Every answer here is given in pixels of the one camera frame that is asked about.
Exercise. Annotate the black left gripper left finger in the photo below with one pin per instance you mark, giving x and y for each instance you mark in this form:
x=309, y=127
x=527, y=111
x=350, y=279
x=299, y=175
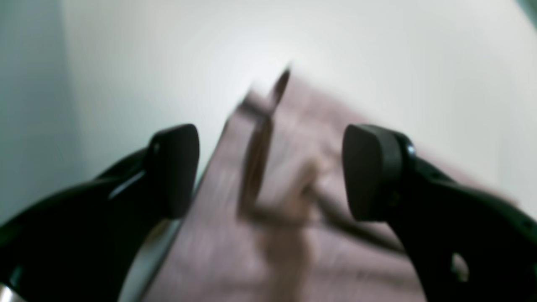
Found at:
x=78, y=244

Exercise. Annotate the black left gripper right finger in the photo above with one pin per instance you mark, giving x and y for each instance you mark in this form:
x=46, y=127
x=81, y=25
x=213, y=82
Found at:
x=465, y=245

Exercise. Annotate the mauve t-shirt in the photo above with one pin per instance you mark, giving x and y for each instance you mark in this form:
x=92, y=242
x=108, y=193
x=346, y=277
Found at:
x=270, y=221

